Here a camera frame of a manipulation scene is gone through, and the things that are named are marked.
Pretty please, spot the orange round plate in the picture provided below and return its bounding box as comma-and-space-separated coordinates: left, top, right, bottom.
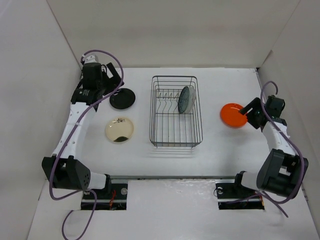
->
220, 103, 248, 128

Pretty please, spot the clear glass plate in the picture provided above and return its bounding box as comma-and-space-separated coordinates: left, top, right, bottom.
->
185, 86, 196, 114

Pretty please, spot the blue patterned ceramic plate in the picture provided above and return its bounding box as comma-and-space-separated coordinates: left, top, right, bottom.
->
177, 86, 193, 114

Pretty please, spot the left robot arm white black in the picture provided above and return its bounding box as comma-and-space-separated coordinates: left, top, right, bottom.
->
41, 62, 123, 199

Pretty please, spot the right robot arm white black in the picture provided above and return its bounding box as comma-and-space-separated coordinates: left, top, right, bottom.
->
231, 95, 309, 199

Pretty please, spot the black round plate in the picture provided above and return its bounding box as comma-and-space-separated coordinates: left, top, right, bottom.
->
109, 88, 136, 110

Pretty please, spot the cream plate with flower pattern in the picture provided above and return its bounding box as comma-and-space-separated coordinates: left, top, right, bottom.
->
104, 116, 135, 144

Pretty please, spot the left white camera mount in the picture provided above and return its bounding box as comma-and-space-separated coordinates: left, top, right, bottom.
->
80, 53, 99, 65

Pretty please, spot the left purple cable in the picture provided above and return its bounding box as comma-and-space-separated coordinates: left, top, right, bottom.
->
48, 49, 125, 240

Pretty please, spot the grey wire dish rack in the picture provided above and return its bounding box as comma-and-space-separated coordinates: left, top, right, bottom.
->
149, 75, 203, 148

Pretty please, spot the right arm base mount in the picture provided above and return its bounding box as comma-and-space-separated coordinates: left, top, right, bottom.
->
213, 181, 265, 210

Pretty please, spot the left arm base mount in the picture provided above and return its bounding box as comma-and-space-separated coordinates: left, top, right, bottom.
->
80, 179, 128, 211

